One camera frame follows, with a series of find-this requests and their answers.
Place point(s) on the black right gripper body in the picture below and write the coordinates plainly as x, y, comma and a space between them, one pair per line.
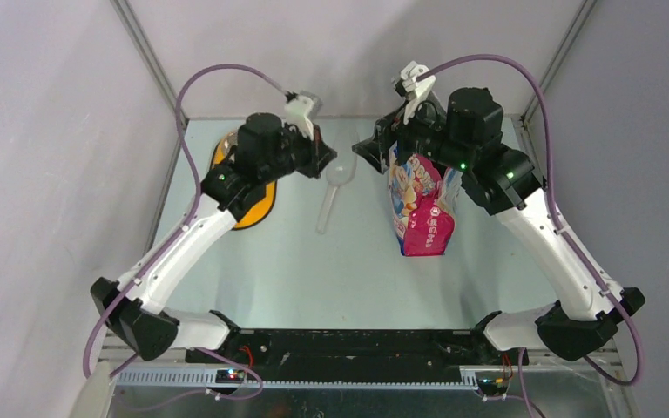
421, 136

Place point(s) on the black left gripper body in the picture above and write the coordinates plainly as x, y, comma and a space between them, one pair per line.
296, 153

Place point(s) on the clear plastic scoop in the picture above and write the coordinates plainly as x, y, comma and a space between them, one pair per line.
339, 172

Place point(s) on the pink blue pet food bag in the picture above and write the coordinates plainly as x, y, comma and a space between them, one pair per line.
424, 204

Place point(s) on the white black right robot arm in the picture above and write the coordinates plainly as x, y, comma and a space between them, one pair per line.
589, 306

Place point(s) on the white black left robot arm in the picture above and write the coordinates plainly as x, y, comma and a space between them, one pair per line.
134, 306

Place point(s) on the yellow double pet bowl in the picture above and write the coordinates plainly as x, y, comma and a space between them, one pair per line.
254, 202

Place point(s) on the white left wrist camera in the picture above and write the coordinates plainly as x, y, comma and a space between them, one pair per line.
299, 110

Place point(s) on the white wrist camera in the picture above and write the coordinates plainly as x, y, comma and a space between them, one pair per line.
299, 110
414, 85

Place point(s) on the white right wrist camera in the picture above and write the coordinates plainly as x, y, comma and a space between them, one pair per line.
414, 85

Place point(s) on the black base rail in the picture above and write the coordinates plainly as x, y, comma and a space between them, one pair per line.
357, 346

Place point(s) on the aluminium frame rail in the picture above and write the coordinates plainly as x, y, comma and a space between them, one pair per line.
357, 378

